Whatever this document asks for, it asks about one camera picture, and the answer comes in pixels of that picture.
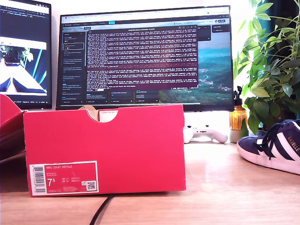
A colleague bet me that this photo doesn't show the red cardboard shoebox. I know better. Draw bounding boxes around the red cardboard shoebox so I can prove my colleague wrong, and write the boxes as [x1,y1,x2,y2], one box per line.
[22,104,187,197]

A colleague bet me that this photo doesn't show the blue white-striped suede shoe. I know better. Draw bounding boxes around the blue white-striped suede shoe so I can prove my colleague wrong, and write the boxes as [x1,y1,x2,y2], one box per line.
[236,119,300,175]

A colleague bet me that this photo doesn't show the red shoebox lid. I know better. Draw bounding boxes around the red shoebox lid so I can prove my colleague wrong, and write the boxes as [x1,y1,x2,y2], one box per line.
[0,93,26,161]

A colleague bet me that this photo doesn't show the wide black computer monitor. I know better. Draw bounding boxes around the wide black computer monitor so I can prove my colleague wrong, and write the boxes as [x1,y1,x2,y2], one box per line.
[55,5,235,111]

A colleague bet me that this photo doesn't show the brown packing paper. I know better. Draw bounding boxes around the brown packing paper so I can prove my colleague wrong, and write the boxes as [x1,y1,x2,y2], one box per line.
[78,105,100,122]

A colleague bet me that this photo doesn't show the white game controller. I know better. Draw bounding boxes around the white game controller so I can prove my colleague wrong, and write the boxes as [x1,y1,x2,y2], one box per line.
[183,125,228,144]

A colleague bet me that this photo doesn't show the amber pump bottle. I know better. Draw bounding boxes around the amber pump bottle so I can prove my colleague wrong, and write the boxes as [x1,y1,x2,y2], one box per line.
[229,85,248,131]

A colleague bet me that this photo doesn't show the small white pot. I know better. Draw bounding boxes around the small white pot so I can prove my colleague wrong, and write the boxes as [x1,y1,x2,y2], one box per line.
[229,128,250,143]

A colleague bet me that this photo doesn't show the green leafy houseplant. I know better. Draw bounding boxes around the green leafy houseplant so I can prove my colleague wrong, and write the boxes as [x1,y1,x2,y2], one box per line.
[234,0,300,136]

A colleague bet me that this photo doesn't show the black rectangular planter tray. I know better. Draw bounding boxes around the black rectangular planter tray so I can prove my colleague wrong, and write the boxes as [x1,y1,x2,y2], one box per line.
[256,127,269,138]

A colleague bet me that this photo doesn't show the small black computer monitor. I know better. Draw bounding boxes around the small black computer monitor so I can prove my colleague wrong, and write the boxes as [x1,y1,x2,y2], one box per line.
[0,0,52,110]

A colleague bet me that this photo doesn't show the dark teal curtain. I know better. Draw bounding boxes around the dark teal curtain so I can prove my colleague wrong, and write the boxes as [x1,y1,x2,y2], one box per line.
[256,0,300,47]

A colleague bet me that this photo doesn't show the black table cable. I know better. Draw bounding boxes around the black table cable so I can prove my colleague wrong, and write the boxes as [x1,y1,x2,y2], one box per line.
[89,194,115,225]

